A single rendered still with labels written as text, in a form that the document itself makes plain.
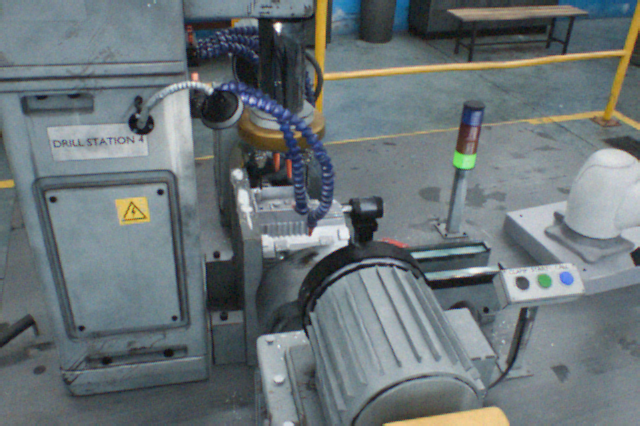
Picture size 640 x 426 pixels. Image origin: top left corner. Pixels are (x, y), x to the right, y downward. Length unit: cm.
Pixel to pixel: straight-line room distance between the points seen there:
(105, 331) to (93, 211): 29
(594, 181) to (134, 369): 122
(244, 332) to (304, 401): 53
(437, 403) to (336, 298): 18
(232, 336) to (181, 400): 17
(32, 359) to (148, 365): 31
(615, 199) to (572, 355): 43
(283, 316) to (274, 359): 14
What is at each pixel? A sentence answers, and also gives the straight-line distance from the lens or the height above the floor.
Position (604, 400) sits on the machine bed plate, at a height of 80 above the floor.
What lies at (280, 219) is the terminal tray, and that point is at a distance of 131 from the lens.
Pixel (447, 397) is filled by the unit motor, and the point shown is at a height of 132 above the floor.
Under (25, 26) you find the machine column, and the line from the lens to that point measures 102.
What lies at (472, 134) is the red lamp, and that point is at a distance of 174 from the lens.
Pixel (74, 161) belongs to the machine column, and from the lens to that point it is 109.
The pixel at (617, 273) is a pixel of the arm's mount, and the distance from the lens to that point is 183.
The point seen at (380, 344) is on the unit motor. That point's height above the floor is 135.
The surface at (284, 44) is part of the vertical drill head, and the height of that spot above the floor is 150.
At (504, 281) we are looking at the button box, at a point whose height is 107.
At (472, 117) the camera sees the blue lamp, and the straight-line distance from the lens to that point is 172.
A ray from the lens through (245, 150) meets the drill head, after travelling 158.
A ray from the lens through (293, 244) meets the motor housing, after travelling 133.
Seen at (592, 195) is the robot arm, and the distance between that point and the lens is 176.
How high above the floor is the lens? 183
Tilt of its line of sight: 32 degrees down
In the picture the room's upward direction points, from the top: 3 degrees clockwise
